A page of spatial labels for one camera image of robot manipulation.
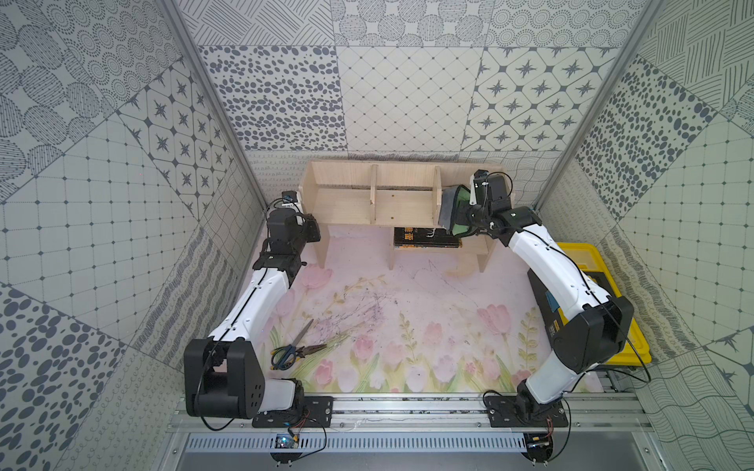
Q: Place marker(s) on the aluminium mounting rail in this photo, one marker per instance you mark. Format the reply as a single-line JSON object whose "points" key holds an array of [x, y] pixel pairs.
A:
{"points": [[422, 414]]}

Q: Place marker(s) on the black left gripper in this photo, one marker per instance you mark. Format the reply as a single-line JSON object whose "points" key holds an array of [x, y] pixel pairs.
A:
{"points": [[312, 228]]}

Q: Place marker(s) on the yellow black toolbox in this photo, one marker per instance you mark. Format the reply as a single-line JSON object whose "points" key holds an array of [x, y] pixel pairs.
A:
{"points": [[588, 321]]}

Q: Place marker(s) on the black yellow box under shelf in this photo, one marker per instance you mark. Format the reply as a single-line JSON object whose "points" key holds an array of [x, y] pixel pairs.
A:
{"points": [[425, 237]]}

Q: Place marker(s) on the green grey cleaning cloth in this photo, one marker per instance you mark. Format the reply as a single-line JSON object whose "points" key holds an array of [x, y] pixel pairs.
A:
{"points": [[454, 212]]}

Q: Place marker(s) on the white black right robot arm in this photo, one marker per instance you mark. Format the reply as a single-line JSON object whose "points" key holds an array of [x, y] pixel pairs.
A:
{"points": [[552, 380]]}

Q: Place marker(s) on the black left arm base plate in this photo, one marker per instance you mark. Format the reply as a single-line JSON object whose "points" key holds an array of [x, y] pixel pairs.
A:
{"points": [[307, 412]]}

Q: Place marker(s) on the light wooden bookshelf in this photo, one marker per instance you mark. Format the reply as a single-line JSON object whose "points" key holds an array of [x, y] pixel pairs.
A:
{"points": [[389, 194]]}

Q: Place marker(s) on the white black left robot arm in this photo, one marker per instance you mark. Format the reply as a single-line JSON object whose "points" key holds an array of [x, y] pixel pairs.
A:
{"points": [[224, 374]]}

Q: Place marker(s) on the blue handled scissors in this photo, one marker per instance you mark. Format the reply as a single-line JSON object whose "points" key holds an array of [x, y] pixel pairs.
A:
{"points": [[284, 358]]}

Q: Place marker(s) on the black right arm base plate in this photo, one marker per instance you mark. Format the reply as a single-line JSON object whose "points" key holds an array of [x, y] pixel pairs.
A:
{"points": [[516, 412]]}

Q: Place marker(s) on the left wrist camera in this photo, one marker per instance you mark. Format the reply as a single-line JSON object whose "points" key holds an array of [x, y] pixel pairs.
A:
{"points": [[291, 197]]}

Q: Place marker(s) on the pink floral table mat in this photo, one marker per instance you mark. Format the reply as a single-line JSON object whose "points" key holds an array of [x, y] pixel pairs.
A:
{"points": [[407, 321]]}

